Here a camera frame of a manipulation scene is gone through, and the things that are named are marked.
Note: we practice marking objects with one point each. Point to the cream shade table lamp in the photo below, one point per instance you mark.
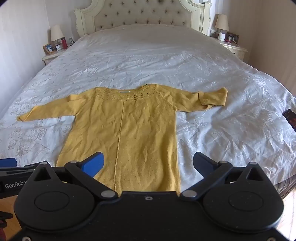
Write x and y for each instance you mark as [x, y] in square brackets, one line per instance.
[222, 22]
[56, 32]

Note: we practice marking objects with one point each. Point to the small alarm clock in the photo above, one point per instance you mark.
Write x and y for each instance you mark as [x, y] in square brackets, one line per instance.
[58, 47]

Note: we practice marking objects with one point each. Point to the yellow knit sweater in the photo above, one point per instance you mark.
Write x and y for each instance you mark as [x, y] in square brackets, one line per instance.
[138, 139]

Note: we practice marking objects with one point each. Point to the cream tufted headboard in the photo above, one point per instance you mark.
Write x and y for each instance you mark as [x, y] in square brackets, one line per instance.
[143, 14]

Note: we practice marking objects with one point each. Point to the white embroidered bedspread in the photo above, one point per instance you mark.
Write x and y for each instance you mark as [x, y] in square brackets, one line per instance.
[161, 58]

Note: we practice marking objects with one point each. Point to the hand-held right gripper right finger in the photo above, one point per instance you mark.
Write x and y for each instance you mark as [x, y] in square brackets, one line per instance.
[203, 162]

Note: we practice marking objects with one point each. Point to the cream nightstand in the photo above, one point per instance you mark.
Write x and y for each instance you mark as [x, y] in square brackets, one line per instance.
[49, 58]
[238, 51]

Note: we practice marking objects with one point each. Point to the dark phone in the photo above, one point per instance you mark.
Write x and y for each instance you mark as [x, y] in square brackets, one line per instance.
[290, 118]

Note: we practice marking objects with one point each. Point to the red bottle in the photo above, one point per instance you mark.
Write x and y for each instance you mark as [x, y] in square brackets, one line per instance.
[64, 43]

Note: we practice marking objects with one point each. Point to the white cylinder speaker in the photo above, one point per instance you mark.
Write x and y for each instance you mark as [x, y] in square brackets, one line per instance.
[221, 37]

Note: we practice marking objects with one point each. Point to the white wall socket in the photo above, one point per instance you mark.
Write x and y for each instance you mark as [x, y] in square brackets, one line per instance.
[71, 39]

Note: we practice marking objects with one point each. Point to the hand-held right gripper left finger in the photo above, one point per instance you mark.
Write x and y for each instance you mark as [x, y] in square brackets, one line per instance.
[93, 165]

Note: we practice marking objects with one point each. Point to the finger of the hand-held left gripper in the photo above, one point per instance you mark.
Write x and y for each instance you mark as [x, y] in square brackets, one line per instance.
[8, 162]

